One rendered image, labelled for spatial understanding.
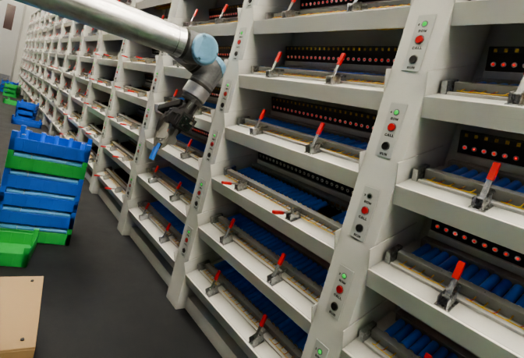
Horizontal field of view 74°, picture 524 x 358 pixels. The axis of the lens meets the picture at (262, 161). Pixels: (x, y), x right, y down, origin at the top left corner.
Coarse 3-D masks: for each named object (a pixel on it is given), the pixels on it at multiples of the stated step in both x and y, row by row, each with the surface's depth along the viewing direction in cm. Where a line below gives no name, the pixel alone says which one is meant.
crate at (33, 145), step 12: (12, 132) 143; (24, 132) 160; (12, 144) 144; (24, 144) 145; (36, 144) 147; (48, 144) 149; (60, 144) 168; (60, 156) 152; (72, 156) 154; (84, 156) 156
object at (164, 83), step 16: (176, 0) 178; (192, 0) 179; (208, 0) 184; (176, 16) 176; (192, 16) 181; (208, 16) 186; (160, 64) 182; (160, 80) 179; (176, 80) 185; (144, 144) 183; (144, 160) 185; (144, 192) 190; (128, 224) 189
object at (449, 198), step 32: (416, 160) 77; (480, 160) 78; (512, 160) 73; (416, 192) 71; (448, 192) 70; (480, 192) 64; (512, 192) 64; (448, 224) 67; (480, 224) 62; (512, 224) 58
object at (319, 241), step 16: (240, 160) 136; (224, 176) 130; (224, 192) 124; (240, 192) 116; (336, 192) 106; (256, 208) 109; (272, 208) 105; (336, 208) 104; (272, 224) 103; (288, 224) 97; (304, 224) 95; (304, 240) 92; (320, 240) 88; (336, 240) 83; (320, 256) 88
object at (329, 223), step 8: (232, 176) 127; (240, 176) 123; (248, 184) 120; (256, 184) 116; (264, 192) 113; (272, 192) 110; (280, 200) 107; (288, 200) 104; (304, 208) 99; (312, 216) 96; (320, 216) 95; (328, 224) 92; (336, 224) 90
